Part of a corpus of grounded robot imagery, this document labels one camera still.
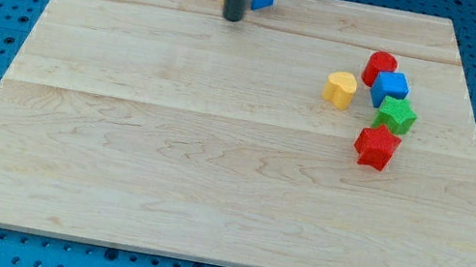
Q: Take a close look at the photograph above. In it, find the light wooden board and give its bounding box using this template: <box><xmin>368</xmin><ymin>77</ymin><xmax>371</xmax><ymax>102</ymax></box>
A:
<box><xmin>0</xmin><ymin>0</ymin><xmax>476</xmax><ymax>267</ymax></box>

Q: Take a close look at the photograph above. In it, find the yellow heart block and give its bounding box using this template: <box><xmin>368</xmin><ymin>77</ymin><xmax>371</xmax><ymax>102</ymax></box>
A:
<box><xmin>321</xmin><ymin>71</ymin><xmax>358</xmax><ymax>110</ymax></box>

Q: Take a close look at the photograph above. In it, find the red star block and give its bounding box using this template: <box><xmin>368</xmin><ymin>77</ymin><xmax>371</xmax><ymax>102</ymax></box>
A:
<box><xmin>353</xmin><ymin>125</ymin><xmax>402</xmax><ymax>171</ymax></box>

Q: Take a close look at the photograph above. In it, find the blue cube block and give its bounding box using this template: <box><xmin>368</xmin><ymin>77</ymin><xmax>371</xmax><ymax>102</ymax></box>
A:
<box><xmin>370</xmin><ymin>71</ymin><xmax>409</xmax><ymax>108</ymax></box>

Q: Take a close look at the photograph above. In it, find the red cylinder block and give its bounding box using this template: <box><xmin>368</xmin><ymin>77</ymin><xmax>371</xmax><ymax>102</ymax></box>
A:
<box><xmin>361</xmin><ymin>51</ymin><xmax>398</xmax><ymax>87</ymax></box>

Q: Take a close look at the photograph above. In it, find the green star block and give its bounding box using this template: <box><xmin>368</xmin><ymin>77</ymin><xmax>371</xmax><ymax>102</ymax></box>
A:
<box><xmin>372</xmin><ymin>96</ymin><xmax>418</xmax><ymax>135</ymax></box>

